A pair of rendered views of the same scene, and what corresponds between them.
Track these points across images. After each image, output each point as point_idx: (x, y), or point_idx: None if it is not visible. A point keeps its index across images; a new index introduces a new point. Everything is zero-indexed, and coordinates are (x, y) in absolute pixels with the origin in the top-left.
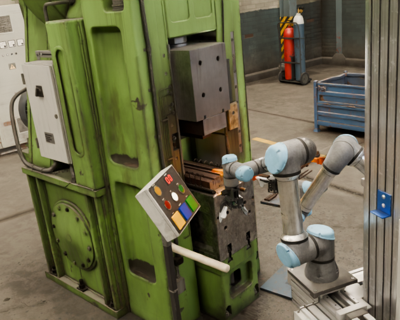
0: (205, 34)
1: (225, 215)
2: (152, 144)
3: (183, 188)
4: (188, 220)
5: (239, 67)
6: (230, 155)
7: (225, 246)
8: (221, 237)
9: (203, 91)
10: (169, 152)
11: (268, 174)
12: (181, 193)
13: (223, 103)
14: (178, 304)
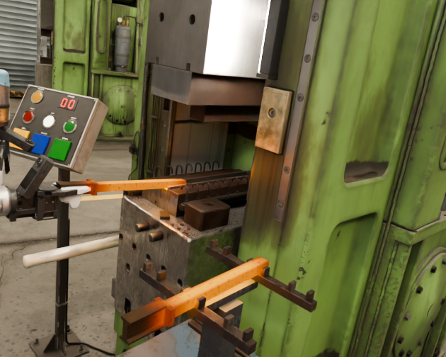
0: None
1: None
2: (141, 78)
3: (73, 129)
4: (31, 154)
5: (336, 12)
6: None
7: (123, 295)
8: (120, 273)
9: (162, 10)
10: (156, 107)
11: (74, 189)
12: (61, 129)
13: (192, 53)
14: (57, 269)
